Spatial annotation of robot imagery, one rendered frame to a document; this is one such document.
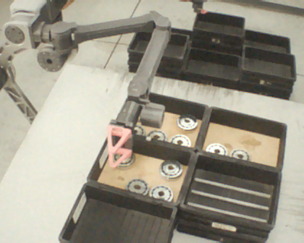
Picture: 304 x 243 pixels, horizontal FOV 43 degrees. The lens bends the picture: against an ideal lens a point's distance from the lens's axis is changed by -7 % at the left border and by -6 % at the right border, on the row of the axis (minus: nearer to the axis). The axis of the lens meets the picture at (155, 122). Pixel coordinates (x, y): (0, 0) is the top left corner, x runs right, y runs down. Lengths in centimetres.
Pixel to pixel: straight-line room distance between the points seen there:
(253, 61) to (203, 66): 38
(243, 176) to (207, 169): 17
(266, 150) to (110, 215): 81
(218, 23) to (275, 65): 64
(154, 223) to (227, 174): 41
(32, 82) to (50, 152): 161
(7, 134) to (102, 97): 114
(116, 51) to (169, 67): 107
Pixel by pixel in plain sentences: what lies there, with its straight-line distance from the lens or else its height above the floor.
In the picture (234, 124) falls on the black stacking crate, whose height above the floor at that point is 85.
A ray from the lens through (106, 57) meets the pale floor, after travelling 382.
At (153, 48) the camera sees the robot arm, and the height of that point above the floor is 148.
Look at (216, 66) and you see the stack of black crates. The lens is 316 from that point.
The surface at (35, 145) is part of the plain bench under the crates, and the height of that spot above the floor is 70.
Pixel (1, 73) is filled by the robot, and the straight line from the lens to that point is 234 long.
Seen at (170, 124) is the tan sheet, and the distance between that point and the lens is 206.
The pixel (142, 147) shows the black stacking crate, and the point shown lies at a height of 89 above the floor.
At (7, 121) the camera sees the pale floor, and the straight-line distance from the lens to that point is 339.
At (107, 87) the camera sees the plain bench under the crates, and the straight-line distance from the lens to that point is 244.
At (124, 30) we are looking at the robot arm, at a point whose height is 145.
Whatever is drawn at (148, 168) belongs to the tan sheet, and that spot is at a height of 83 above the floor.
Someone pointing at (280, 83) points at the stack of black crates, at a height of 53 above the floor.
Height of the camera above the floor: 233
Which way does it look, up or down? 47 degrees down
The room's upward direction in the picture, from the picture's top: 2 degrees clockwise
